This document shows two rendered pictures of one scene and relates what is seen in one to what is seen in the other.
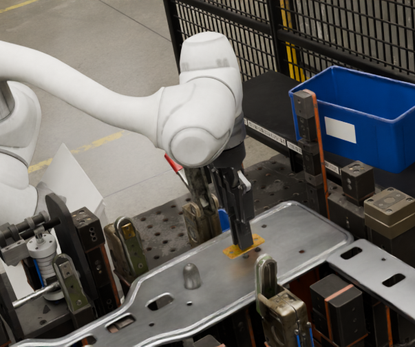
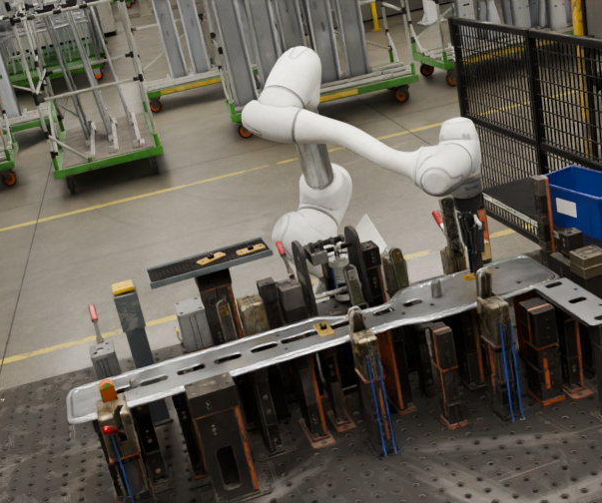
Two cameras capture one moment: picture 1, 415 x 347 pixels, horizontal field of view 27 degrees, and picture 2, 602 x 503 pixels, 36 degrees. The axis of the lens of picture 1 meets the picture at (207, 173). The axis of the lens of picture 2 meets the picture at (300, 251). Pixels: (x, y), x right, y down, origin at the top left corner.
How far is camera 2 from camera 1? 1.02 m
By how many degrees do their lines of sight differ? 16
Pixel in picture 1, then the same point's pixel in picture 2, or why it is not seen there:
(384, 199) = (584, 251)
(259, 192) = not seen: hidden behind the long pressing
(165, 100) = (422, 153)
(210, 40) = (459, 122)
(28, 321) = (322, 311)
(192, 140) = (434, 177)
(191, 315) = (431, 310)
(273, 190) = not seen: hidden behind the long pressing
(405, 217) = (598, 264)
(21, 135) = (335, 201)
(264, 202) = not seen: hidden behind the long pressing
